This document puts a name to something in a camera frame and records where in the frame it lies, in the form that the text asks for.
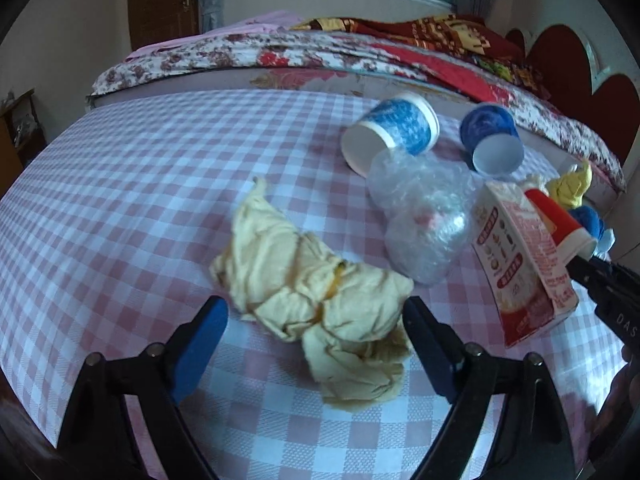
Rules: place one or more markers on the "bed with floral blanket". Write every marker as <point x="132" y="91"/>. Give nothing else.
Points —
<point x="210" y="52"/>

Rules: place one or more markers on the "bed with floral bedding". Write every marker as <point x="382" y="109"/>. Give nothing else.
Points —
<point x="225" y="80"/>

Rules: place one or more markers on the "blue patterned paper cup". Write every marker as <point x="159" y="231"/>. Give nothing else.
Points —
<point x="400" y="122"/>

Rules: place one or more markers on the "red and white paper cup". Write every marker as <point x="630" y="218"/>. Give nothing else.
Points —
<point x="550" y="215"/>

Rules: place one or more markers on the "yellow knitted cloth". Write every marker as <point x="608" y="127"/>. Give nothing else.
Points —
<point x="570" y="185"/>

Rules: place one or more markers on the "brown wooden door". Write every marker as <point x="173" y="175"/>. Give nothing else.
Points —
<point x="160" y="0"/>

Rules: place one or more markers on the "clear plastic bag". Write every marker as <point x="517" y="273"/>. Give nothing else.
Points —
<point x="425" y="220"/>

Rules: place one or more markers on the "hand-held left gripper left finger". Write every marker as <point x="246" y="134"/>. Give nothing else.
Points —
<point x="197" y="350"/>

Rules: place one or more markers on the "red printed blanket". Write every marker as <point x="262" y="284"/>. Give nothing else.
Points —
<point x="450" y="35"/>

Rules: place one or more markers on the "small dark blue paper cup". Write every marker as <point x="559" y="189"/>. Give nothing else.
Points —
<point x="487" y="122"/>

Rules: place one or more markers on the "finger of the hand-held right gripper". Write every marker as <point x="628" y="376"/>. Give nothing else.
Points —
<point x="584" y="272"/>

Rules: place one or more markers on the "red and white carton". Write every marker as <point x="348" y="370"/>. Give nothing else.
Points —
<point x="525" y="270"/>

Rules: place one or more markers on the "red scalloped headboard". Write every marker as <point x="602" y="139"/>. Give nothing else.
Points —
<point x="565" y="55"/>

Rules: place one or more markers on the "white crumpled tissue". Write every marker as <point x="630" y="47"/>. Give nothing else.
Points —
<point x="534" y="181"/>

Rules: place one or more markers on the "blue knitted cloth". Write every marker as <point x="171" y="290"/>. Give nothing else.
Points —
<point x="590" y="220"/>

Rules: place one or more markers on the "wooden side cabinet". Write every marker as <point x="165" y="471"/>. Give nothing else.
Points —
<point x="10" y="145"/>

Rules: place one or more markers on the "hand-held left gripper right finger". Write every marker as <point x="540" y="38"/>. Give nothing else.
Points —
<point x="431" y="352"/>

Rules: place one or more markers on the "pink bed sheet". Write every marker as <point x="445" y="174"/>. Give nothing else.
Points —
<point x="250" y="25"/>

